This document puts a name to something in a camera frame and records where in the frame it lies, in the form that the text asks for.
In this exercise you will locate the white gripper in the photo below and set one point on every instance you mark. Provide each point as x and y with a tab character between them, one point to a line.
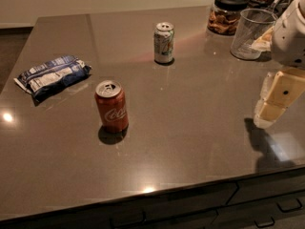
290	43

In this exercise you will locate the red coke can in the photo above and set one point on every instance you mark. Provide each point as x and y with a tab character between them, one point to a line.
111	105

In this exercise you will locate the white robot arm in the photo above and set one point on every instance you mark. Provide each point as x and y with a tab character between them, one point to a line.
263	42

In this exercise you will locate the white green 7up can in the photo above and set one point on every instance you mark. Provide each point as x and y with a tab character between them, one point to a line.
163	43

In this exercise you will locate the clear plastic cup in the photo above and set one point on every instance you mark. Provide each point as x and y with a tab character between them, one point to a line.
252	24

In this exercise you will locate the dark drawer cabinet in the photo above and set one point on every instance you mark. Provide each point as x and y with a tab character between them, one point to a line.
228	204

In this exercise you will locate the glass jar with black lid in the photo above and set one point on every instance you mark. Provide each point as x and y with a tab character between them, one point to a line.
224	16

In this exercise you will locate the blue chip bag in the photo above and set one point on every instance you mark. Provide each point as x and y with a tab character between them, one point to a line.
52	76

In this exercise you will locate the black drawer handle right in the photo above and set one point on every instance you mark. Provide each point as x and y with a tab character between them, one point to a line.
289	206

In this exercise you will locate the black drawer handle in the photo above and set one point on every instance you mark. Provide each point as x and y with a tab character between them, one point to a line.
126	219
289	206
263	223

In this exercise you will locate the black drawer handle middle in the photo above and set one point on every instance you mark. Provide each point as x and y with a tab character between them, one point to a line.
263	223

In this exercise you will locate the black drawer handle left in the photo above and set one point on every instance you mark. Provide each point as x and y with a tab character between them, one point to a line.
126	219

